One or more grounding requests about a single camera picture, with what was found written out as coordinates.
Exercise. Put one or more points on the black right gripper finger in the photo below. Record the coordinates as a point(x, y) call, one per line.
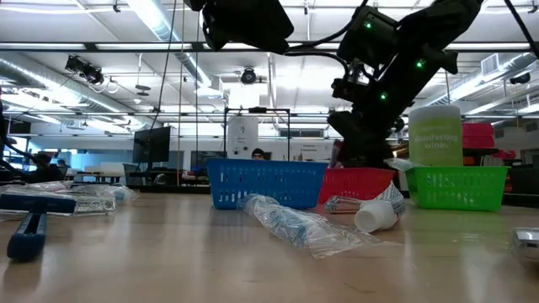
point(366, 157)

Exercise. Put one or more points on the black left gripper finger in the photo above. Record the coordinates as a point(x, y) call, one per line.
point(271, 29)

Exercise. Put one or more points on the teal white toothbrush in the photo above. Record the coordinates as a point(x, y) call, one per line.
point(400, 164)

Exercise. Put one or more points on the silver nail clipper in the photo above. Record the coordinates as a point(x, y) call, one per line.
point(526, 244)
point(94, 205)
point(341, 205)

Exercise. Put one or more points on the blue white toothbrush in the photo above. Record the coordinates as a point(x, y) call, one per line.
point(295, 225)
point(122, 193)

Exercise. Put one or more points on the blue disposable razor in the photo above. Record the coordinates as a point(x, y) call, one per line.
point(27, 235)

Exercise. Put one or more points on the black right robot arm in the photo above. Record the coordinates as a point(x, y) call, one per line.
point(421, 42)

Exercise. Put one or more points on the red plastic basket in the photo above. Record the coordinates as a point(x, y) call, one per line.
point(358, 183)

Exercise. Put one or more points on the blue white toothpaste tube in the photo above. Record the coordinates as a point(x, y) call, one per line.
point(372, 215)

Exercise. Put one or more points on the green disinfecting wipes canister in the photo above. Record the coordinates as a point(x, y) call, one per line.
point(436, 139)

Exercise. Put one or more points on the green plastic basket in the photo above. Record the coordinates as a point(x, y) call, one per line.
point(459, 189)

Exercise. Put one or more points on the blue plastic basket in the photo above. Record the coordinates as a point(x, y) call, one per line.
point(269, 185)

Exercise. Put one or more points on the person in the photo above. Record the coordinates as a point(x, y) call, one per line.
point(44, 170)
point(258, 154)

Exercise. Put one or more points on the white cabinet machine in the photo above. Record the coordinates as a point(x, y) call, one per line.
point(243, 134)

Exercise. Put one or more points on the black computer monitor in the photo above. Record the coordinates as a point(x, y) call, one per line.
point(151, 145)

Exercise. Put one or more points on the long ceiling light strip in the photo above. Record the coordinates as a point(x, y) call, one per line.
point(42, 46)

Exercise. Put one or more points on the white office desk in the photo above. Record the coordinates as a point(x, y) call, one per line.
point(94, 177)

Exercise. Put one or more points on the clear plastic wrapped toiletry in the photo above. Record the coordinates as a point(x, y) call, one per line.
point(38, 188)

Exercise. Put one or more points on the black dome ceiling camera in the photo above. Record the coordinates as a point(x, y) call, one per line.
point(248, 76)

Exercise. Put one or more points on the silver ceiling air duct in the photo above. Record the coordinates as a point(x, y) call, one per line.
point(50, 84)
point(497, 71)
point(147, 12)

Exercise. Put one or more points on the black metal frame stand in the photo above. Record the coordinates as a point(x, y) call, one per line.
point(257, 110)

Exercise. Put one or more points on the black ceiling camera rig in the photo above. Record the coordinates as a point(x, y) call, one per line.
point(84, 69)

